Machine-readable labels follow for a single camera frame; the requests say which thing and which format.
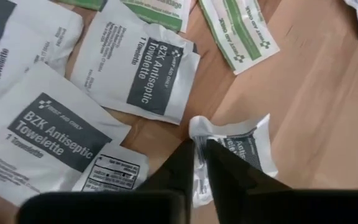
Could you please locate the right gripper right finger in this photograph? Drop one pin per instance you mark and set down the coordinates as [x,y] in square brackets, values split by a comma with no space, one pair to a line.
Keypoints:
[228,180]

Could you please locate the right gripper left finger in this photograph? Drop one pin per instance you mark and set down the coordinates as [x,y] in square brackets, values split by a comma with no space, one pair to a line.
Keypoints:
[179,174]

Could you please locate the white packet red label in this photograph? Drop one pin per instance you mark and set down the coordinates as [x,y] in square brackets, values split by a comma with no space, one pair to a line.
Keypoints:
[113,171]

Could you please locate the green striped bandage packet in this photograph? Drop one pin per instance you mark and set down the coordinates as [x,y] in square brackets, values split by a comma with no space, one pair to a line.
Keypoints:
[238,34]
[82,3]
[157,12]

